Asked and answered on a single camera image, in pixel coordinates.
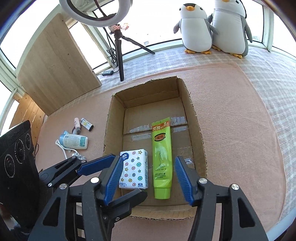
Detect large wooden board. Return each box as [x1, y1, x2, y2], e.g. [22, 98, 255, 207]
[16, 11, 101, 115]

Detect patterned tissue pack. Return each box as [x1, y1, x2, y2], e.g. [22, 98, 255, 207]
[119, 149, 149, 189]

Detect large plush penguin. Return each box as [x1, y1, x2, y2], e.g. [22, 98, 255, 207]
[208, 0, 252, 59]

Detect cardboard box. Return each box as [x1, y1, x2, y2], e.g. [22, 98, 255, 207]
[104, 76, 207, 220]

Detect green tube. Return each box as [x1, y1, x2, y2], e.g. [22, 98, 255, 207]
[152, 118, 173, 200]

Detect white lotion bottle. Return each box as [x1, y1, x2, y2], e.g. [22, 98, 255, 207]
[59, 133, 88, 150]

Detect white roller massager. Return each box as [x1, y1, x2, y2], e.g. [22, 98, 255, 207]
[55, 140, 86, 163]

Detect black tripod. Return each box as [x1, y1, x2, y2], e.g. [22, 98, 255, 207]
[109, 24, 155, 82]

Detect small plush penguin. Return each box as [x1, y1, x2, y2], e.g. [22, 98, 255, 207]
[173, 3, 218, 55]

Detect black cable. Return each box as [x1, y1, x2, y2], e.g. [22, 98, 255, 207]
[96, 27, 120, 76]

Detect black inline cable remote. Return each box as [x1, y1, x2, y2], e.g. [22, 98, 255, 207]
[101, 70, 114, 76]

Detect plaid bed sheet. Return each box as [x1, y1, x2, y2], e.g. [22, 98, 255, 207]
[92, 46, 295, 219]

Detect pine wood headboard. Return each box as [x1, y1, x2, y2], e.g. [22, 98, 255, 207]
[10, 93, 46, 145]

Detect small pink bottle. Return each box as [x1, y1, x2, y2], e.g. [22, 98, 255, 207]
[72, 118, 81, 135]

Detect patterned lighter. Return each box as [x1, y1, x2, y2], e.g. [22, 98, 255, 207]
[80, 118, 94, 132]

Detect white ring light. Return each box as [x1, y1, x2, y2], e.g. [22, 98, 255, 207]
[59, 0, 134, 28]

